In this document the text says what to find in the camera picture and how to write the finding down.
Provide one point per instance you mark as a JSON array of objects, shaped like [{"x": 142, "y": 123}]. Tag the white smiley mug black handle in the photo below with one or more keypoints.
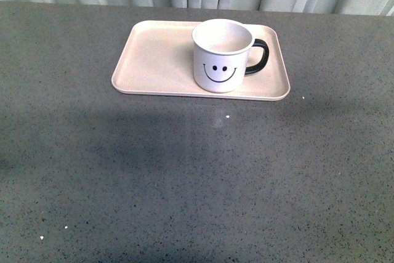
[{"x": 220, "y": 54}]

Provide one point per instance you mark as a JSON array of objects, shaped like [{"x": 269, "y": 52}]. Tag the cream rectangular tray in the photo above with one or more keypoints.
[{"x": 158, "y": 60}]

